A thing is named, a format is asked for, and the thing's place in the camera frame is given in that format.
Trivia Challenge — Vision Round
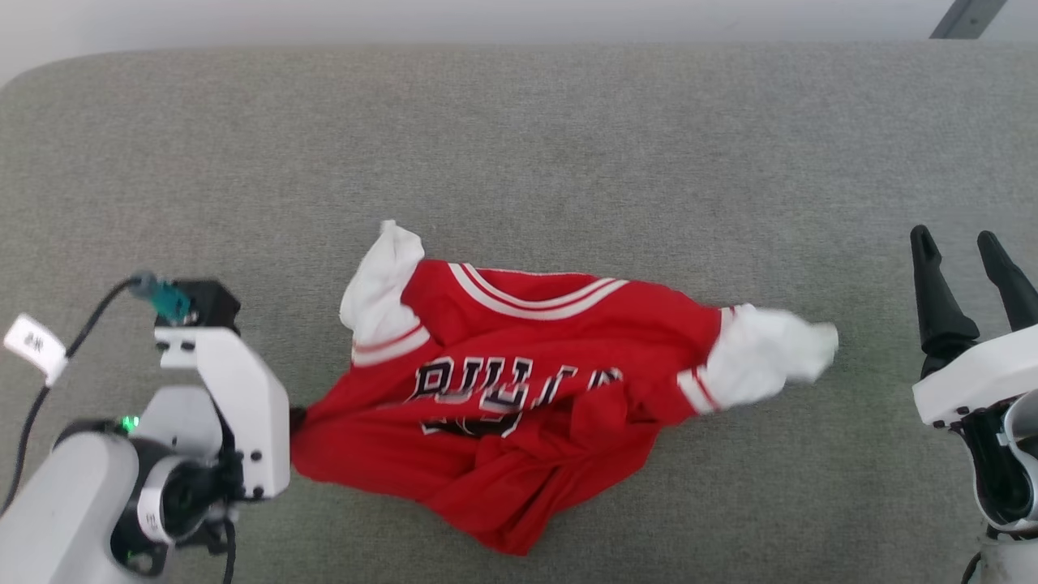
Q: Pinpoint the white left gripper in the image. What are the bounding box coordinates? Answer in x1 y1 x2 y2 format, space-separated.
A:
154 326 308 500

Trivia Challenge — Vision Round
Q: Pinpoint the grey metal bar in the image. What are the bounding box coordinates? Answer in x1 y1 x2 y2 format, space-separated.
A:
929 0 1010 41

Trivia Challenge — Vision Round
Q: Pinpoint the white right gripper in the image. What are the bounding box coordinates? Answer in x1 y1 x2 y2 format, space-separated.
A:
910 225 1038 530

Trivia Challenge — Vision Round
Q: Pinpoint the teal left cable plug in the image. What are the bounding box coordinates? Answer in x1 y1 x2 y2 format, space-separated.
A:
130 271 192 322

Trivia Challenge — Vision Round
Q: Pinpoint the red and white jersey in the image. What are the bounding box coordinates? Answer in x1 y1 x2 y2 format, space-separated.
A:
290 219 840 557

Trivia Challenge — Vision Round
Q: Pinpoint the white cable label tag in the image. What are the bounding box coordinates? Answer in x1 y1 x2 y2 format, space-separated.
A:
3 314 68 387

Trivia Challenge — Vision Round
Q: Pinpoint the thin black left cable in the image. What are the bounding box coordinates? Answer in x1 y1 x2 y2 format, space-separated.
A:
0 278 137 516

